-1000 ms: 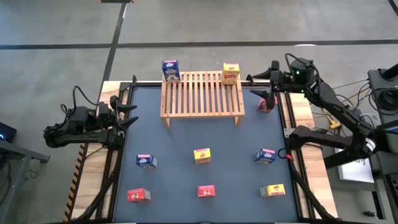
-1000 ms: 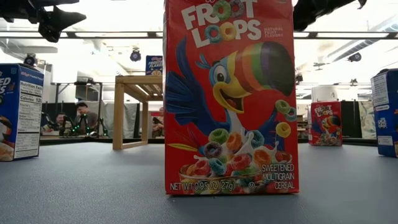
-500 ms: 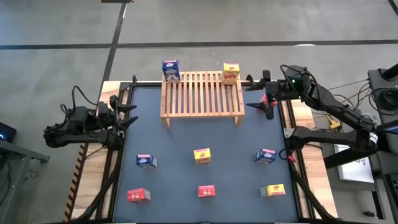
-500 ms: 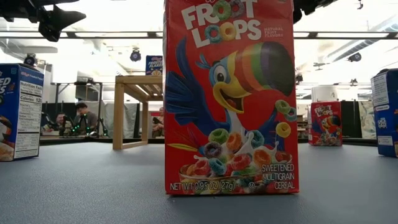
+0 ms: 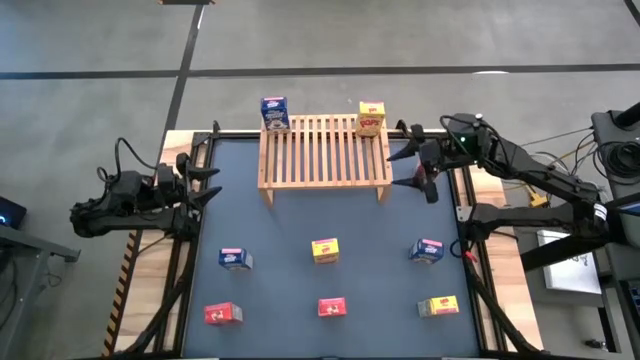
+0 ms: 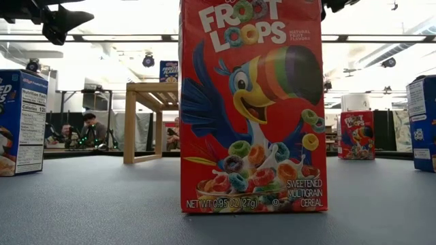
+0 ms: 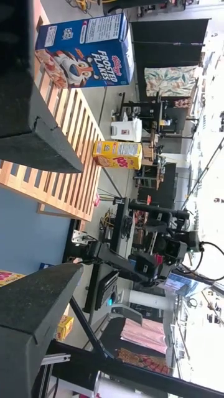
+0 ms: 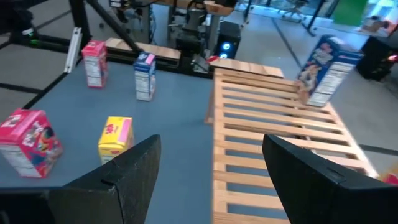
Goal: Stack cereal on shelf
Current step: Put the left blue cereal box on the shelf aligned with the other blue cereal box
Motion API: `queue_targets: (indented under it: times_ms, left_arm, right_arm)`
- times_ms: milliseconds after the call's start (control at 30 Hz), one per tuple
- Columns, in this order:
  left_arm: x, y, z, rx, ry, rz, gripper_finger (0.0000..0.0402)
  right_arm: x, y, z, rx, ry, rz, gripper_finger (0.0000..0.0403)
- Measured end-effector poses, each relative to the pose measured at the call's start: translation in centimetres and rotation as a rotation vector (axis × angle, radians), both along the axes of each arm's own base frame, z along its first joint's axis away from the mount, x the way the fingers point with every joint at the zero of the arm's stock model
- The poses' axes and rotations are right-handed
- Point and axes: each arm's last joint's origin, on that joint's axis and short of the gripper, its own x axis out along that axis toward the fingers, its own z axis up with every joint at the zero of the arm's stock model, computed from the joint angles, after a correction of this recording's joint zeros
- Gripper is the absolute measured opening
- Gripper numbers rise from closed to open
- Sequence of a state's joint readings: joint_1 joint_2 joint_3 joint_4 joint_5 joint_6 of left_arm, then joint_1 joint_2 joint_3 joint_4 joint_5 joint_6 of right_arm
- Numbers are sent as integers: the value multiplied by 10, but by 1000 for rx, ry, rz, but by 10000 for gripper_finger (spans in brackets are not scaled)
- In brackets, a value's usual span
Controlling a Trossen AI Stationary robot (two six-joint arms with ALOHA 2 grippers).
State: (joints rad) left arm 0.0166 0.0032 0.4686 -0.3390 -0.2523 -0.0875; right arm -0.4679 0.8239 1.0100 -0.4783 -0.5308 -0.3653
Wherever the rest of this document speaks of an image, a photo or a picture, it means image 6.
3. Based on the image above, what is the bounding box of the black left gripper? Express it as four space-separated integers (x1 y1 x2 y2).
32 0 95 46

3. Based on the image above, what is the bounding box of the blue Frosted Flakes cereal box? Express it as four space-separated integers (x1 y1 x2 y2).
159 60 179 84
0 69 49 177
405 74 436 174

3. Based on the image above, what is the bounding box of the red Froot Loops cereal box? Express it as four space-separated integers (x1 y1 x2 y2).
178 0 328 214
337 110 376 161

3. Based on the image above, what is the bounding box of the wooden slatted shelf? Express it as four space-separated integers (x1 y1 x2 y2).
123 82 181 165

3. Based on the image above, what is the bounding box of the dark low partition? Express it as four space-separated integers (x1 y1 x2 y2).
44 111 84 137

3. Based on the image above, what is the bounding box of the black metal stand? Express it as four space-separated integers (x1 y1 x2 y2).
56 88 114 150

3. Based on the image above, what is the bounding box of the black partition panel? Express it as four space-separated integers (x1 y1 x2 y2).
373 109 398 152

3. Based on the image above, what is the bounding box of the white curtain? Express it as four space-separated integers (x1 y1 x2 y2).
83 109 153 152

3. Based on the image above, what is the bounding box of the floral patterned curtain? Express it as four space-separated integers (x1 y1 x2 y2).
392 110 413 153

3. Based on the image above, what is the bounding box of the long ceiling light rail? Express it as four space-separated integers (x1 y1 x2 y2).
0 33 436 44

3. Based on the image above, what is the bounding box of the black metal table frame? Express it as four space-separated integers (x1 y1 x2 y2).
43 149 415 161

